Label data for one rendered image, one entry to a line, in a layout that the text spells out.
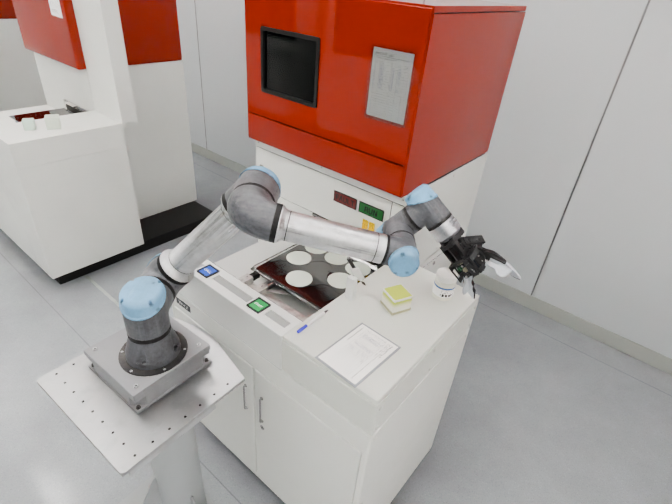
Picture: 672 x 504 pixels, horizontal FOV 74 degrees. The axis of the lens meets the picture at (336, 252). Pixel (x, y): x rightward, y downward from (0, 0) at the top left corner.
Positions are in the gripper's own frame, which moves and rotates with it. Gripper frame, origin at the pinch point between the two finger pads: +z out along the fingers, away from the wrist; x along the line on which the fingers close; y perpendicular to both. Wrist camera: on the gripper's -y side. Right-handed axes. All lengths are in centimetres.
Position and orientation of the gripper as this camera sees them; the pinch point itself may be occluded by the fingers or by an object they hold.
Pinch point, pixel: (497, 288)
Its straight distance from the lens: 129.3
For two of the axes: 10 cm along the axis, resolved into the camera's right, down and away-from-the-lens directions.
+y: -5.1, 4.9, -7.1
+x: 5.8, -4.1, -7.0
